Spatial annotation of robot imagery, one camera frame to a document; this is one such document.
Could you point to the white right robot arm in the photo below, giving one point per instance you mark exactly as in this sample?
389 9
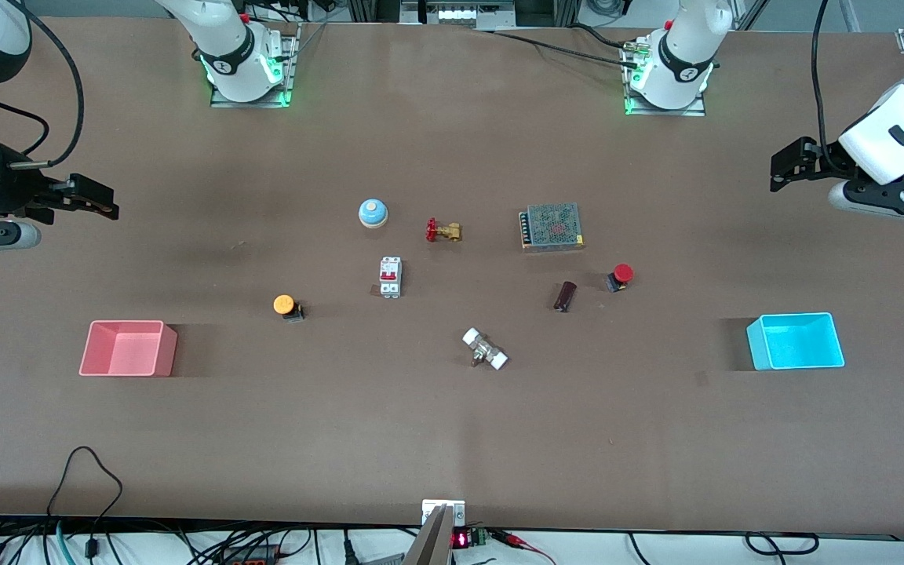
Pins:
232 47

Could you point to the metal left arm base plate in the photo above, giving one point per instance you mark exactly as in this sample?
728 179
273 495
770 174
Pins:
664 112

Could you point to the metal fitting with white ends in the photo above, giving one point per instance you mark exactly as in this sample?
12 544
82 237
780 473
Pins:
485 349

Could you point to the pink plastic box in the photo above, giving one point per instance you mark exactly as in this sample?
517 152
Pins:
130 353

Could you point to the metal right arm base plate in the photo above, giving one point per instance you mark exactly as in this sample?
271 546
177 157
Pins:
289 71

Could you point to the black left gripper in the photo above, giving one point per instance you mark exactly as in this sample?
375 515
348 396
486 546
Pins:
827 159

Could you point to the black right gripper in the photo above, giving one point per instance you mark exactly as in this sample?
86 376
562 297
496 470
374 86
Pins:
12 192

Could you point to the grey control device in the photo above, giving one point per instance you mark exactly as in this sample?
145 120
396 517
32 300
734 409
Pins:
456 14

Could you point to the red clip lead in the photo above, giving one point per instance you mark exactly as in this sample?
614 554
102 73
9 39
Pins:
511 539

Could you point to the yellow push button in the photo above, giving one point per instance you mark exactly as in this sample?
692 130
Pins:
284 304

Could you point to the red push button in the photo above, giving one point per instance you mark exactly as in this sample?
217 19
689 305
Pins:
623 273

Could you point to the dark brown cylinder capacitor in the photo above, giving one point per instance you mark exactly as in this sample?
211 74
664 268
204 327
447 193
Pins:
565 296

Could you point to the cyan plastic box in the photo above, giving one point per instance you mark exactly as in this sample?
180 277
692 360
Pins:
805 349

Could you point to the blue call bell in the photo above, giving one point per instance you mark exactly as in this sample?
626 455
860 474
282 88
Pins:
373 212

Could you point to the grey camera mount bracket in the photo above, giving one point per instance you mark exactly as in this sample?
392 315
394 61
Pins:
432 541

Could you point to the white red circuit breaker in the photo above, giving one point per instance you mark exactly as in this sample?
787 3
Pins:
390 276

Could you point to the metal mesh power supply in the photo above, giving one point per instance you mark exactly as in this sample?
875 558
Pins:
552 226

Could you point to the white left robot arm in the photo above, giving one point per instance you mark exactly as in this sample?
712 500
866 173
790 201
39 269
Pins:
683 55

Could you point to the black orange power strip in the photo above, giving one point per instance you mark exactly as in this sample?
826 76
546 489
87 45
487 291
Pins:
252 555

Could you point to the red LED display module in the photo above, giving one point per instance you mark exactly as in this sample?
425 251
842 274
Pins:
461 539

